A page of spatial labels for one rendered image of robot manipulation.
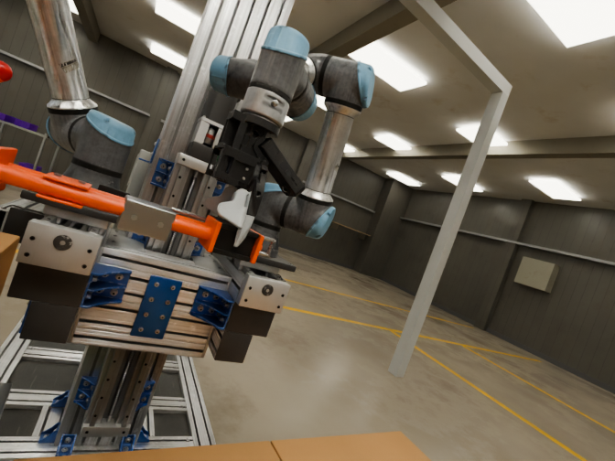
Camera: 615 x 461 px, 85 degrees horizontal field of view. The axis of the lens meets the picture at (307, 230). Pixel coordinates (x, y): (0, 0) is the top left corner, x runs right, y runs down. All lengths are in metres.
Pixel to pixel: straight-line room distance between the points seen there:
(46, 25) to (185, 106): 0.38
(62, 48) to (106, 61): 10.26
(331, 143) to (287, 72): 0.46
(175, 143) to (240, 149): 0.64
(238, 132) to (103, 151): 0.50
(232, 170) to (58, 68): 0.66
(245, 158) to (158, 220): 0.16
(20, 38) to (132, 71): 2.41
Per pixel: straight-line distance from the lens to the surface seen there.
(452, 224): 3.74
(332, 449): 1.26
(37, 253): 0.91
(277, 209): 1.07
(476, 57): 3.82
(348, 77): 1.03
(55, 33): 1.11
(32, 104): 11.37
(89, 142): 1.01
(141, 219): 0.54
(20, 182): 0.54
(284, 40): 0.61
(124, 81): 11.26
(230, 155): 0.55
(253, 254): 0.57
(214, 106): 1.13
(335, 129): 1.03
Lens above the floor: 1.18
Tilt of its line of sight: 1 degrees down
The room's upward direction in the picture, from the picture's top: 20 degrees clockwise
